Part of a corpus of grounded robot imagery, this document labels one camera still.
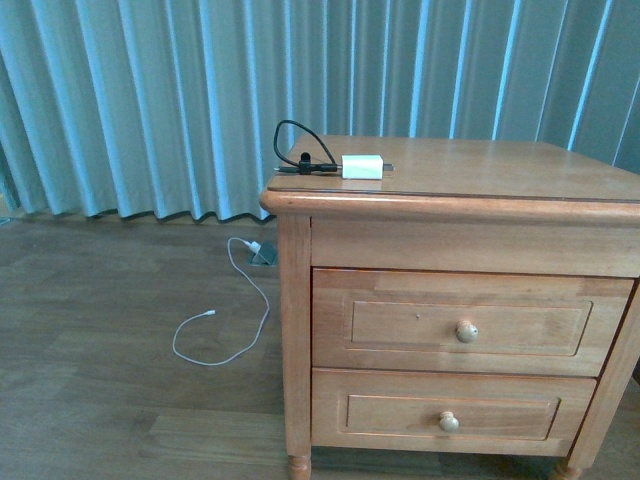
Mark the wooden nightstand cabinet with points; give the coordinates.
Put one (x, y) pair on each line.
(461, 206)

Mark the round knob of drawer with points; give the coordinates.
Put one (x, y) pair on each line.
(448, 422)
(466, 332)

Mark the wooden drawer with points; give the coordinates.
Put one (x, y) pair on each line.
(498, 414)
(406, 320)

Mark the white charger adapter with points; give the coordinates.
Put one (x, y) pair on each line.
(364, 167)

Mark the white plug in floor socket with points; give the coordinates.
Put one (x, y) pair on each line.
(253, 246)

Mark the light teal curtain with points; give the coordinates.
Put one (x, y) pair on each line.
(173, 106)

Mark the grey floor socket box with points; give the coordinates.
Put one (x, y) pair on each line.
(267, 256)

